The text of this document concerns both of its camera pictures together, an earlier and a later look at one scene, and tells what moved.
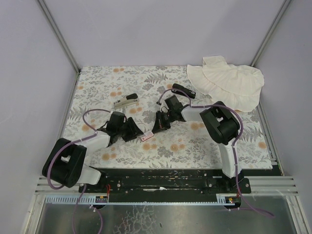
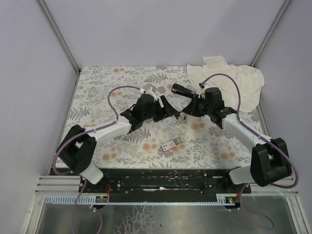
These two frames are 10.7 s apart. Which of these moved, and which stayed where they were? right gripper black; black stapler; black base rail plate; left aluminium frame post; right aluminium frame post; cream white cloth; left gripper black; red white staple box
Moved: right gripper black; left gripper black; red white staple box
Stayed: black base rail plate; black stapler; left aluminium frame post; right aluminium frame post; cream white cloth
